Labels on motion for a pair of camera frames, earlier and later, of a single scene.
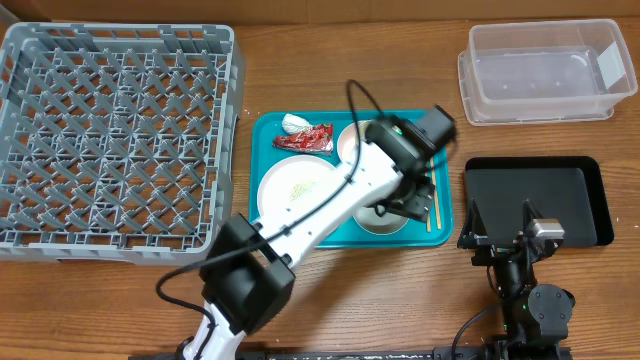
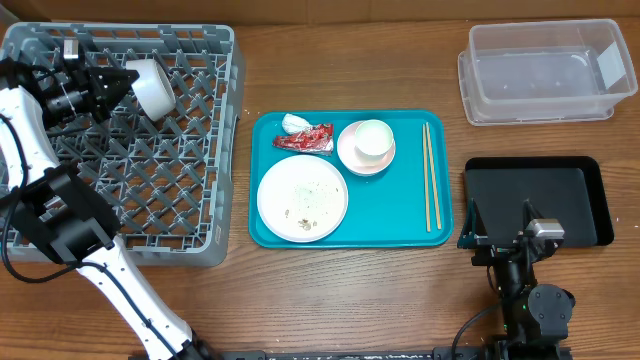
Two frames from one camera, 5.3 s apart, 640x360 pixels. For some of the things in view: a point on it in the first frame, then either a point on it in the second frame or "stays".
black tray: x=570 y=189 stays
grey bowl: x=388 y=223 to x=152 y=89
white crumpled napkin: x=295 y=124 stays
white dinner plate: x=288 y=180 stays
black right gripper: x=498 y=242 stays
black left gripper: x=420 y=206 to x=112 y=95
